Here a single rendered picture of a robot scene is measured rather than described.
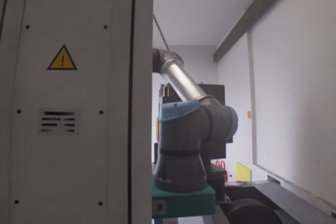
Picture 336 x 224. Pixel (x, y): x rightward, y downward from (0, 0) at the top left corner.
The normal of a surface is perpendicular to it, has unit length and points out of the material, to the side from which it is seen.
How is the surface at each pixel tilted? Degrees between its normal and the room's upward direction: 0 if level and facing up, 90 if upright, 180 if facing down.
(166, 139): 90
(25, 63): 90
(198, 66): 90
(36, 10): 90
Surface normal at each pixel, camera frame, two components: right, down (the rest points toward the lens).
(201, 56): 0.00, -0.10
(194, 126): 0.51, -0.08
